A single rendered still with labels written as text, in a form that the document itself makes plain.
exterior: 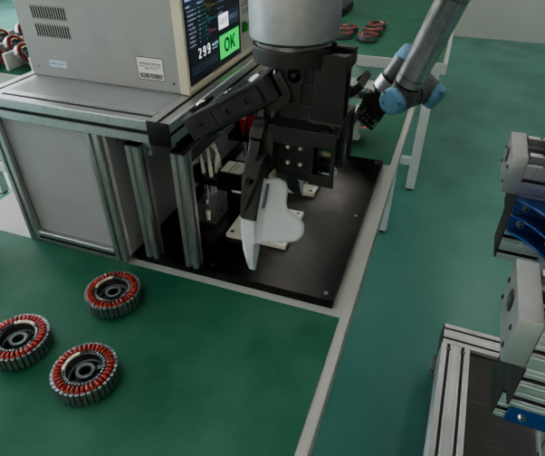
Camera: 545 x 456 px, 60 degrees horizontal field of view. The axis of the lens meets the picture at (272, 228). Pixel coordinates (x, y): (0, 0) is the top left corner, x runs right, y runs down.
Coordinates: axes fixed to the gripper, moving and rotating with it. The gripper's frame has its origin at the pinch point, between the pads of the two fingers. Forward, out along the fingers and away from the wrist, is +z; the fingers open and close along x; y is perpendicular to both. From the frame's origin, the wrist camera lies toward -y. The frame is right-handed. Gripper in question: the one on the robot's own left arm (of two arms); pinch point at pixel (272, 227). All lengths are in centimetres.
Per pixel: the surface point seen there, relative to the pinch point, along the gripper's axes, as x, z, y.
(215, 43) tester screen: 52, -3, -34
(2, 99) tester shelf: 25, 4, -67
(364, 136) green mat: 112, 40, -10
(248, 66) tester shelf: 64, 4, -31
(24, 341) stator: -2, 37, -48
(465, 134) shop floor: 302, 115, 30
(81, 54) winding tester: 39, -2, -58
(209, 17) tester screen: 51, -9, -34
